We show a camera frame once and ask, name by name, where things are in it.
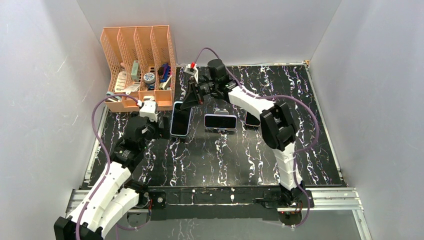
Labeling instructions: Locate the aluminium frame rail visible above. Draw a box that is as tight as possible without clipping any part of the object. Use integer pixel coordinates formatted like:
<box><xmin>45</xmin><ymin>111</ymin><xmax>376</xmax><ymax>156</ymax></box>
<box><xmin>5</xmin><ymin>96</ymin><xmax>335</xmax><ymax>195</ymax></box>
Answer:
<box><xmin>58</xmin><ymin>188</ymin><xmax>373</xmax><ymax>240</ymax></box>

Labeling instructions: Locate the blue handled tool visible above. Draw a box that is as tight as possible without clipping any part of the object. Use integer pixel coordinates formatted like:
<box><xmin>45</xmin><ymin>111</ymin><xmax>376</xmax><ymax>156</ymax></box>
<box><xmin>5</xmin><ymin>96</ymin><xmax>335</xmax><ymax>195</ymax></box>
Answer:
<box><xmin>157</xmin><ymin>63</ymin><xmax>172</xmax><ymax>83</ymax></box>

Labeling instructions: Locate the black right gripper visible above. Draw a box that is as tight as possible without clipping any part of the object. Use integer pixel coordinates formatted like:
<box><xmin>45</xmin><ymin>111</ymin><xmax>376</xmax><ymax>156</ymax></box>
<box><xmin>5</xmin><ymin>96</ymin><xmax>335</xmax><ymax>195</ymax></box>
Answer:
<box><xmin>179</xmin><ymin>78</ymin><xmax>218</xmax><ymax>111</ymax></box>

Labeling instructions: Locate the white paper card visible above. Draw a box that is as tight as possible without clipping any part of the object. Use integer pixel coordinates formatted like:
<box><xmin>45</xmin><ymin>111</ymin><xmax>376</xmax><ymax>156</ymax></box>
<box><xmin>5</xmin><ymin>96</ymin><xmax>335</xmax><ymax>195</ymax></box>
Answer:
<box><xmin>114</xmin><ymin>71</ymin><xmax>127</xmax><ymax>93</ymax></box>

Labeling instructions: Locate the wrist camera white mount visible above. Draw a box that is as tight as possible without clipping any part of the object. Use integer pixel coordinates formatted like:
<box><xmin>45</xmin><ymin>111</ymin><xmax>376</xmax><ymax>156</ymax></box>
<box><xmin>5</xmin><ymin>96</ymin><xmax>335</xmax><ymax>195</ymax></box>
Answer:
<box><xmin>184</xmin><ymin>62</ymin><xmax>199</xmax><ymax>83</ymax></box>
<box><xmin>137</xmin><ymin>100</ymin><xmax>158</xmax><ymax>123</ymax></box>

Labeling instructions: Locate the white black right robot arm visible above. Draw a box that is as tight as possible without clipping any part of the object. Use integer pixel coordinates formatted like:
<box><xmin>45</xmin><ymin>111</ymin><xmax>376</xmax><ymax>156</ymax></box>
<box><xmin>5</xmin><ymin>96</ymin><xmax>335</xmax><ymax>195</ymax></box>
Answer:
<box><xmin>180</xmin><ymin>59</ymin><xmax>305</xmax><ymax>207</ymax></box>

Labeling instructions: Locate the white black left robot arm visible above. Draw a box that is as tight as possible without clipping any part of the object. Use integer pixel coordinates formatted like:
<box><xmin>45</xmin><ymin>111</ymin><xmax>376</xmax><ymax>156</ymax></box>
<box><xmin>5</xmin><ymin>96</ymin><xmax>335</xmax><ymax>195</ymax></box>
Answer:
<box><xmin>53</xmin><ymin>116</ymin><xmax>170</xmax><ymax>240</ymax></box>

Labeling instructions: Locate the phone with pink case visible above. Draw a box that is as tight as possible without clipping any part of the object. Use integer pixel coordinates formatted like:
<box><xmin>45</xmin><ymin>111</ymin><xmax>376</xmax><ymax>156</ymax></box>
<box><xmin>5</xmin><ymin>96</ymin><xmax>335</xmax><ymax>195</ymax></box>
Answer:
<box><xmin>244</xmin><ymin>112</ymin><xmax>261</xmax><ymax>128</ymax></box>

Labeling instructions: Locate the round tin blue white label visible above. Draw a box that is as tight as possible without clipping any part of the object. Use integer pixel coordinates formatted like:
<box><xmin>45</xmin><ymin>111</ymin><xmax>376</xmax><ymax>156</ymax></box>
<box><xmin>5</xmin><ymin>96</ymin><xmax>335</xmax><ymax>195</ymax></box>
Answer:
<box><xmin>143</xmin><ymin>72</ymin><xmax>156</xmax><ymax>90</ymax></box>

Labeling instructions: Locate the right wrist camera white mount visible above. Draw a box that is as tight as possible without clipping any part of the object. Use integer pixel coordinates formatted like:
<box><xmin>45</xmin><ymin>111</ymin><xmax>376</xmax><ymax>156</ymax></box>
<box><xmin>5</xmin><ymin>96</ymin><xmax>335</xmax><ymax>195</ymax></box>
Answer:
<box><xmin>184</xmin><ymin>62</ymin><xmax>199</xmax><ymax>83</ymax></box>

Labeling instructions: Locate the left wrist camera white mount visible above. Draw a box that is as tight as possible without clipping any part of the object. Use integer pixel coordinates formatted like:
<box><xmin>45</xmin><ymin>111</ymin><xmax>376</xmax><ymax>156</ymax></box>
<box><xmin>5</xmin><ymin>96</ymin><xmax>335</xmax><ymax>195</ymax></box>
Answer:
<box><xmin>137</xmin><ymin>100</ymin><xmax>158</xmax><ymax>123</ymax></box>

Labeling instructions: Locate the green white small box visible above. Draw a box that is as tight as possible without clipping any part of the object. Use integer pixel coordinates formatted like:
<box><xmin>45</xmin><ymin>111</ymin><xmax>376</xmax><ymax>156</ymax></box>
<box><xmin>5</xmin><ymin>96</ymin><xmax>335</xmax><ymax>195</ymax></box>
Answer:
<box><xmin>130</xmin><ymin>60</ymin><xmax>141</xmax><ymax>82</ymax></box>

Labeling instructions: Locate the orange plastic file organizer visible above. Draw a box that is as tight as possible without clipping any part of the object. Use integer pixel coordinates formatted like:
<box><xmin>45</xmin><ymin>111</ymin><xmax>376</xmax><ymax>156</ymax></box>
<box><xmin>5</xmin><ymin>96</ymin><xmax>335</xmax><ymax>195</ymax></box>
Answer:
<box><xmin>100</xmin><ymin>25</ymin><xmax>177</xmax><ymax>111</ymax></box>

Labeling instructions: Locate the phone with blue case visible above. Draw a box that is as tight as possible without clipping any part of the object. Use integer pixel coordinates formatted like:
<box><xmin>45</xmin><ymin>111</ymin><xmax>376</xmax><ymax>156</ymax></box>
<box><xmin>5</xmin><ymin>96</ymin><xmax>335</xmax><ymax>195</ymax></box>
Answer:
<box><xmin>170</xmin><ymin>101</ymin><xmax>192</xmax><ymax>138</ymax></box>

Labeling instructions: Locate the phone with lilac case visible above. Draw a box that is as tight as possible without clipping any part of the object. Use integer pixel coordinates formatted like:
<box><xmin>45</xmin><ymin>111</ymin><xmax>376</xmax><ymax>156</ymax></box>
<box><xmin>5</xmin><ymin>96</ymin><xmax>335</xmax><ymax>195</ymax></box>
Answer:
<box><xmin>204</xmin><ymin>114</ymin><xmax>238</xmax><ymax>130</ymax></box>

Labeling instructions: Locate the teal bordered item beside organizer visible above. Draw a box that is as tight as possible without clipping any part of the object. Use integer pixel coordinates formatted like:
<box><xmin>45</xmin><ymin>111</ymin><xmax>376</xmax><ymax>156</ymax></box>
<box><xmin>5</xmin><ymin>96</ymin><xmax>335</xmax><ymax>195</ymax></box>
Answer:
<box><xmin>105</xmin><ymin>91</ymin><xmax>122</xmax><ymax>103</ymax></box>

